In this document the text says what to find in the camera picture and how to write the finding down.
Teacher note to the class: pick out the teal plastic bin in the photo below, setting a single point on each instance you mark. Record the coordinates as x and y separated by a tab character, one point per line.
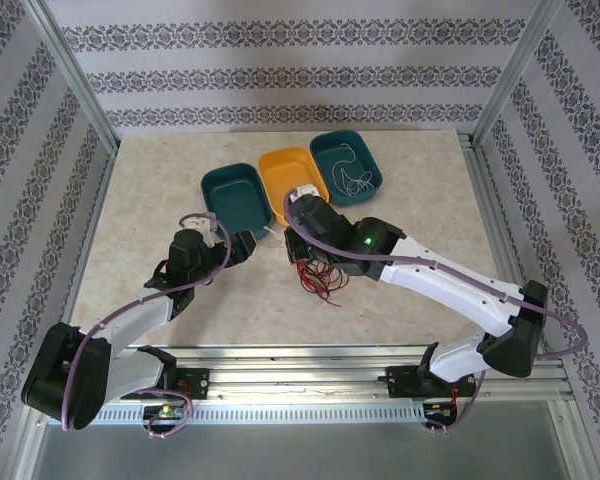
237	200
360	150

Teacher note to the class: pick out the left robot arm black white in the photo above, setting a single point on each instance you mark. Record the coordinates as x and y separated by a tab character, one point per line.
65	380

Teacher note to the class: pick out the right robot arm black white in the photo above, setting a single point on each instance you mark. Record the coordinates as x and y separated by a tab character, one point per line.
455	285

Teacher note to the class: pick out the yellow plastic bin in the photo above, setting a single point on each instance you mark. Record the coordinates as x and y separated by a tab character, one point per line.
287	170

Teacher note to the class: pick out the small circuit board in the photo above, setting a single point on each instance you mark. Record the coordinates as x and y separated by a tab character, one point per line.
437	409
166	411

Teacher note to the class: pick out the grey metal panel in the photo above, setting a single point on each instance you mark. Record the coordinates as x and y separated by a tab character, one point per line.
300	455

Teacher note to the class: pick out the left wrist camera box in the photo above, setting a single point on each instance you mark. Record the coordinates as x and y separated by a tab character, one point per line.
202	227

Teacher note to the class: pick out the aluminium side rail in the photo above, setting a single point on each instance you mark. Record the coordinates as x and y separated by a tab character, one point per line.
95	215
487	200

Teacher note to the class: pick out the aluminium mounting rail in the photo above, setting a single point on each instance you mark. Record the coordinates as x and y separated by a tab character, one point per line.
300	375

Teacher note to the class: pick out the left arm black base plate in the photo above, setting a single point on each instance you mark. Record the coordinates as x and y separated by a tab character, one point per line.
197	382

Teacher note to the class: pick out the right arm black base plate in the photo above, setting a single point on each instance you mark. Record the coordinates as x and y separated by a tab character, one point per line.
402	385

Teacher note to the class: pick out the aluminium frame post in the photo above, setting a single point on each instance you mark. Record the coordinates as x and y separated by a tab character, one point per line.
75	75
517	75

